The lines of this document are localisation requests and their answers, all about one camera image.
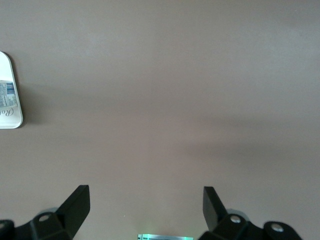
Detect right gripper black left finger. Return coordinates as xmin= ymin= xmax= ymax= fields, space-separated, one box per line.
xmin=0 ymin=184 xmax=91 ymax=240

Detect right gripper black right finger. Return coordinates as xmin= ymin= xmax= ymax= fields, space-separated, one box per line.
xmin=198 ymin=186 xmax=305 ymax=240

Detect cream rabbit print tray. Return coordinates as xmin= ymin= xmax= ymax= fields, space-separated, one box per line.
xmin=0 ymin=51 xmax=24 ymax=130

